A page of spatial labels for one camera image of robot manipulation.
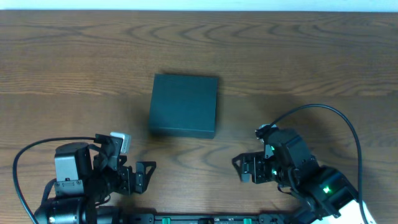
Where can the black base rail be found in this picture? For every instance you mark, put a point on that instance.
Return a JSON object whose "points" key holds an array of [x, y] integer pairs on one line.
{"points": [[265, 218]]}

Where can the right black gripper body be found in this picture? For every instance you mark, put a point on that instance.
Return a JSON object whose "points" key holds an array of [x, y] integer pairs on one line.
{"points": [[257, 169]]}

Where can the dark green gift box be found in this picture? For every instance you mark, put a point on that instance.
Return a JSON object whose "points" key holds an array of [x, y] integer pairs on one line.
{"points": [[183, 106]]}

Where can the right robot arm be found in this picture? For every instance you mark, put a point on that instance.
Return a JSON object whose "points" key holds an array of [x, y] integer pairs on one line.
{"points": [[326, 195]]}

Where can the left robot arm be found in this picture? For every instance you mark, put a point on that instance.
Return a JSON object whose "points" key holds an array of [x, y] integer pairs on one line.
{"points": [[86, 176]]}

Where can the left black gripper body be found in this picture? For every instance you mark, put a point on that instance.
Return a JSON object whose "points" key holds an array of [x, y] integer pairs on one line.
{"points": [[129, 178]]}

